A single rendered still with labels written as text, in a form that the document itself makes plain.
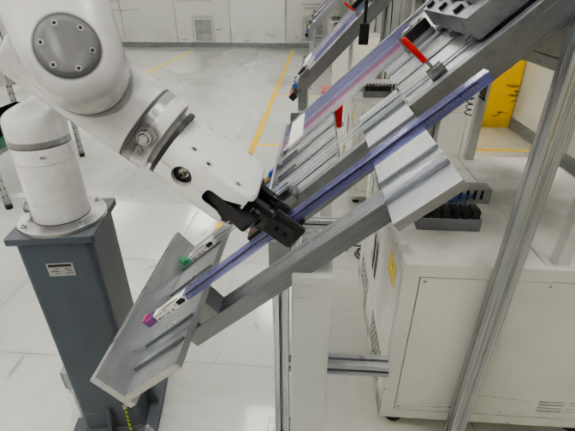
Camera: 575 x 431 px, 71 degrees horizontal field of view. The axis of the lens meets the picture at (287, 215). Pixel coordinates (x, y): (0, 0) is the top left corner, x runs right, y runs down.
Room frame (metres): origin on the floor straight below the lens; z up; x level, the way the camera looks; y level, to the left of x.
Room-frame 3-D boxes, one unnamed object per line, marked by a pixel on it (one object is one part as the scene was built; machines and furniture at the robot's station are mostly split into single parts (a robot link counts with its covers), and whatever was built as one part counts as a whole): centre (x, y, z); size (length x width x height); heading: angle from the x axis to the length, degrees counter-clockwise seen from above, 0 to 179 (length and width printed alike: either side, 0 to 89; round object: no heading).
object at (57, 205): (0.82, 0.52, 0.79); 0.19 x 0.19 x 0.18
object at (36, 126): (0.84, 0.50, 1.00); 0.19 x 0.12 x 0.24; 129
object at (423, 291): (1.08, -0.61, 0.31); 0.70 x 0.65 x 0.62; 176
